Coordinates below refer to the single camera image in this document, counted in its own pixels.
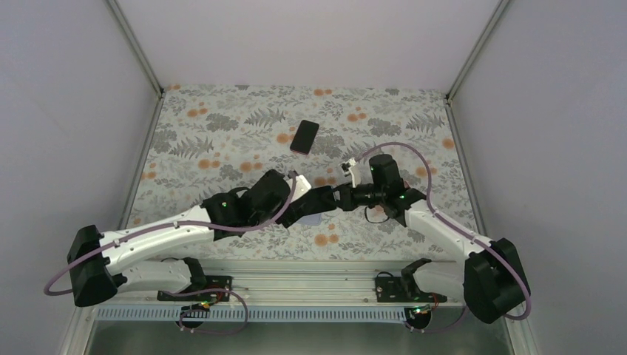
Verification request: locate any black phone pink edge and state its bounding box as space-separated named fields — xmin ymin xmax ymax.
xmin=290 ymin=120 xmax=319 ymax=155

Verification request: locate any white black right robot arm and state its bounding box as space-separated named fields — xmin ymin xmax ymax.
xmin=334 ymin=154 xmax=530 ymax=324

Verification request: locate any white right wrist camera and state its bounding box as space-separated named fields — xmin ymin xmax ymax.
xmin=340 ymin=158 xmax=361 ymax=188

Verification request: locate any grey slotted cable duct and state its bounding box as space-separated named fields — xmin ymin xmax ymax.
xmin=95 ymin=305 xmax=406 ymax=323

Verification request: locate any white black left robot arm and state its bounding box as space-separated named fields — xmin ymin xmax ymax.
xmin=67 ymin=169 xmax=312 ymax=307

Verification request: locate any floral patterned table mat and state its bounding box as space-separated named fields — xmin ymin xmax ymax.
xmin=128 ymin=85 xmax=476 ymax=261

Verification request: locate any aluminium corner post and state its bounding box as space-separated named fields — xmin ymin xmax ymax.
xmin=104 ymin=0 xmax=164 ymax=98
xmin=446 ymin=0 xmax=511 ymax=107

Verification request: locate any aluminium front rail frame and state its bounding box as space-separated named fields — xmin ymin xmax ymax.
xmin=61 ymin=260 xmax=538 ymax=354

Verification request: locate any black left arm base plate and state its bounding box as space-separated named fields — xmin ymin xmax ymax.
xmin=157 ymin=275 xmax=233 ymax=303

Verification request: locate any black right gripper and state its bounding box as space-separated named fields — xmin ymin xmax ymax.
xmin=321 ymin=181 xmax=385 ymax=211

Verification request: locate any black phone teal edge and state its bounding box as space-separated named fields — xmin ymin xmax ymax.
xmin=291 ymin=186 xmax=337 ymax=218

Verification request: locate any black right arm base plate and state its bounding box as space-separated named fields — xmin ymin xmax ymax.
xmin=374 ymin=258 xmax=447 ymax=303

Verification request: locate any right aluminium corner post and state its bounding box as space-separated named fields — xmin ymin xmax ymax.
xmin=446 ymin=0 xmax=511 ymax=107

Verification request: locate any left aluminium corner post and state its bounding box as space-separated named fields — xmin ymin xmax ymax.
xmin=104 ymin=0 xmax=164 ymax=98

